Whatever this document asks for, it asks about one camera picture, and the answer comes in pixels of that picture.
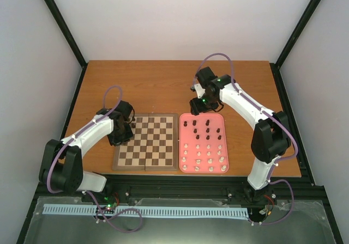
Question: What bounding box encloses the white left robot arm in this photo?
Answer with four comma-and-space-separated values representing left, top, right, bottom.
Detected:
39, 101, 135, 202

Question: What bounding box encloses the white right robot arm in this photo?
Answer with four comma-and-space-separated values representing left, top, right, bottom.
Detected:
189, 67, 292, 203

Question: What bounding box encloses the wooden chess board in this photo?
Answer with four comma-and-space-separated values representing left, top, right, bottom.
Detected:
112, 113, 179, 171

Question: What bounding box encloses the pink plastic tray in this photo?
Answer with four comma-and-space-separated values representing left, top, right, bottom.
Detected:
179, 113, 229, 174

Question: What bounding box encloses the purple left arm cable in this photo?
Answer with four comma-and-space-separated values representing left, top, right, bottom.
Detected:
46, 85, 143, 233

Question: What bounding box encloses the black aluminium frame rail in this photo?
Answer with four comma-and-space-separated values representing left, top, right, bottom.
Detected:
17, 175, 343, 243

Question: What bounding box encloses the light blue cable duct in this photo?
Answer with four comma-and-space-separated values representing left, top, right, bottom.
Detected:
42, 204, 249, 220

